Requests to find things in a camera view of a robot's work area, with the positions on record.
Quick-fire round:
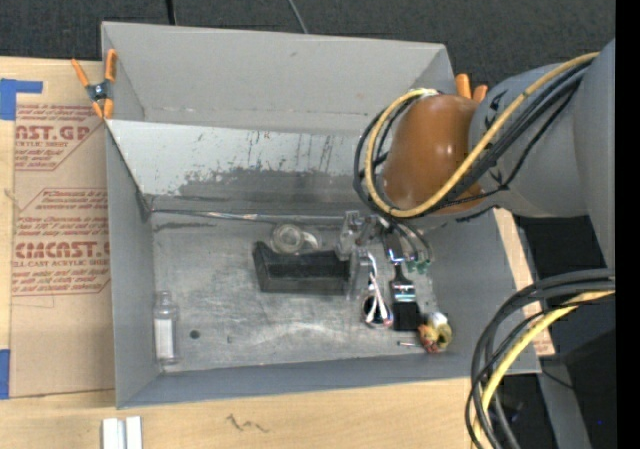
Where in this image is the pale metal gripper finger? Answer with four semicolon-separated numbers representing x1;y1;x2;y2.
348;247;375;299
392;282;418;332

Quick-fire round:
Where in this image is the yellow red white toy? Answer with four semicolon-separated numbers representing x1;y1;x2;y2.
417;311;454;355

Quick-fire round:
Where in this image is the dark green flat block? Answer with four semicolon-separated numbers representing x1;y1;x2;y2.
251;240;352;296

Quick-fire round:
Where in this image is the clear glass cup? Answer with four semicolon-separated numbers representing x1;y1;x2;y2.
270;223;321;255

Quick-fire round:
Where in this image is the grey metal bin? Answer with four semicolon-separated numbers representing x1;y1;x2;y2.
99;20;542;411

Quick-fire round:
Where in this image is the clear plastic bottle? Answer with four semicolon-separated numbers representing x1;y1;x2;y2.
152;289;180;366

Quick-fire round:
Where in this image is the brown cardboard board red print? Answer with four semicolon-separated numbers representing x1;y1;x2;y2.
0;55;557;401

